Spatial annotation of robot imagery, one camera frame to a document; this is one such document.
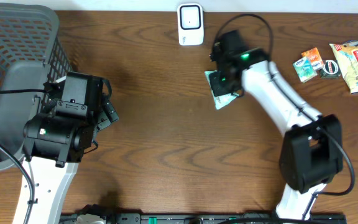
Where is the teal candy wrapper packet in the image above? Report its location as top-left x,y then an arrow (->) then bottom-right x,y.
204,70 -> 240,110

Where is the small teal packet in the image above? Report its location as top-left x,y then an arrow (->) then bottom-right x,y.
293,57 -> 317,83

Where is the orange snack packet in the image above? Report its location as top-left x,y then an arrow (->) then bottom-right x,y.
301,47 -> 324,70

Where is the dark green round-label packet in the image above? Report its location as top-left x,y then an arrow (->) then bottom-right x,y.
319,60 -> 342,79

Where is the large white snack bag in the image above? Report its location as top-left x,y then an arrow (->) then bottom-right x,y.
329,40 -> 358,94

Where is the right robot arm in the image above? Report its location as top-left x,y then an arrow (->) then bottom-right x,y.
208,30 -> 343,220

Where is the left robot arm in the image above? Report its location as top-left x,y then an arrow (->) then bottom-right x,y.
13,72 -> 119,223

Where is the grey plastic basket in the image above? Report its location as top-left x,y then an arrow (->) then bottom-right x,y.
0,3 -> 72,159

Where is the black left camera cable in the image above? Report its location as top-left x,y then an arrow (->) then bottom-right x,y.
0,88 -> 54,95

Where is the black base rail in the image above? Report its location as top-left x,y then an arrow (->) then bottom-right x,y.
59,212 -> 347,224

